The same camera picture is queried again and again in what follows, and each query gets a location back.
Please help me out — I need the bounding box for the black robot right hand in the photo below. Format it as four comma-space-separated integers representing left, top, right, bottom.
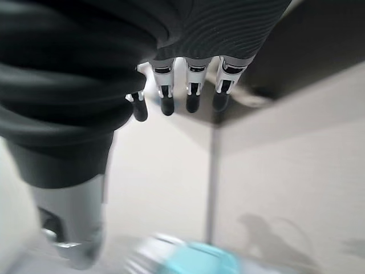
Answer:
0, 0, 293, 271

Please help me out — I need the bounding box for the light blue waste bin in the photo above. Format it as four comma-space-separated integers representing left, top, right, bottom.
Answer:
133, 232, 243, 274

